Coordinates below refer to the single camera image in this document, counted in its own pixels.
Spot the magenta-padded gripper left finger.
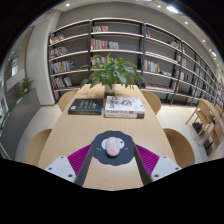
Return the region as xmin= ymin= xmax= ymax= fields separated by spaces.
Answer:
xmin=44 ymin=143 xmax=96 ymax=187

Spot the group of ceiling lights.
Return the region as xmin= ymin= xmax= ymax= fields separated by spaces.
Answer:
xmin=64 ymin=0 xmax=218 ymax=58

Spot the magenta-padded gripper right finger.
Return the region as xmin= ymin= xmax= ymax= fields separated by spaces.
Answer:
xmin=133 ymin=143 xmax=182 ymax=186

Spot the group of wooden slat chairs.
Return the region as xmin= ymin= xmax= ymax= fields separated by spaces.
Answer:
xmin=184 ymin=98 xmax=224 ymax=158

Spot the black hardcover book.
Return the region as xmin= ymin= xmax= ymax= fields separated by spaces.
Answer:
xmin=67 ymin=98 xmax=104 ymax=116

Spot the dark round cartoon-eyes mouse pad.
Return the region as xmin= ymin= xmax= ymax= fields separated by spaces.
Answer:
xmin=90 ymin=130 xmax=136 ymax=167

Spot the long wall bookshelf unit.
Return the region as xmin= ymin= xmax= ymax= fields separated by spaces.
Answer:
xmin=48 ymin=17 xmax=224 ymax=108

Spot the red-spined book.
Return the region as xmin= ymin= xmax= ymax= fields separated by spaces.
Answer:
xmin=103 ymin=111 xmax=146 ymax=120

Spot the green potted plant white pot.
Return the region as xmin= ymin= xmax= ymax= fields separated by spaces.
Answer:
xmin=79 ymin=53 xmax=148 ymax=94

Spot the small green floor plant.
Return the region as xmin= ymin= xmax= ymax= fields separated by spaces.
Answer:
xmin=19 ymin=77 xmax=35 ymax=96

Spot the white illustrated cover book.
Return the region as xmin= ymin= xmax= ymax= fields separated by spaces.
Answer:
xmin=104 ymin=95 xmax=146 ymax=115

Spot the pale pink computer mouse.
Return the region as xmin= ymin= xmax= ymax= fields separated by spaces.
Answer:
xmin=105 ymin=136 xmax=121 ymax=157

